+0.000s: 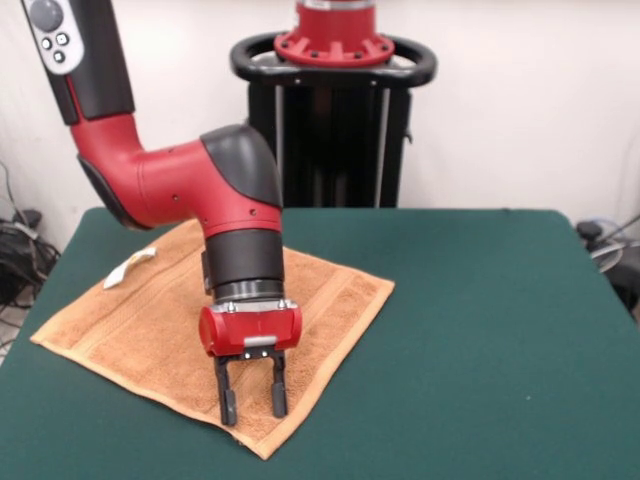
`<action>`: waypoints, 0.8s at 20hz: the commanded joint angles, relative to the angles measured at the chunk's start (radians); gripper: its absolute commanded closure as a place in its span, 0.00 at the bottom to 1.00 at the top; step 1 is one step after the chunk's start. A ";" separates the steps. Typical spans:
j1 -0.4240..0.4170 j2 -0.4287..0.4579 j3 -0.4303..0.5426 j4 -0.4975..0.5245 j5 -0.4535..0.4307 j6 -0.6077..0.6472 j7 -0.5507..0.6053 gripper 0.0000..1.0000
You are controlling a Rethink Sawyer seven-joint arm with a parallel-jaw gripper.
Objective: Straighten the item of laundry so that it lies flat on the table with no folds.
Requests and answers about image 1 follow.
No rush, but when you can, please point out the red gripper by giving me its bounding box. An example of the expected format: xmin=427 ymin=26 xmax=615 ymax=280
xmin=197 ymin=301 xmax=304 ymax=428

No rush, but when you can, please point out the orange terry towel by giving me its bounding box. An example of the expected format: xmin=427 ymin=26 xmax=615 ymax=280
xmin=29 ymin=219 xmax=396 ymax=462

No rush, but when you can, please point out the dark green table cloth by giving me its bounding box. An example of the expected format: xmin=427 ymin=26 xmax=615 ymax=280
xmin=0 ymin=206 xmax=640 ymax=480

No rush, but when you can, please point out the black bulky object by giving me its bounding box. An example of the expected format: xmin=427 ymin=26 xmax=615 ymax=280
xmin=607 ymin=262 xmax=640 ymax=321

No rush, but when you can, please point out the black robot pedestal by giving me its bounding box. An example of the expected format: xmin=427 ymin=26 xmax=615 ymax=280
xmin=229 ymin=32 xmax=440 ymax=209

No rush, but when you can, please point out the black cable bundle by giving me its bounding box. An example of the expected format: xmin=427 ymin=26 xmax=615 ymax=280
xmin=0 ymin=159 xmax=64 ymax=351

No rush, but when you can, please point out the blue cable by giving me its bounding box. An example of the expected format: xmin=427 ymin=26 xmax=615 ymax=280
xmin=587 ymin=214 xmax=640 ymax=246

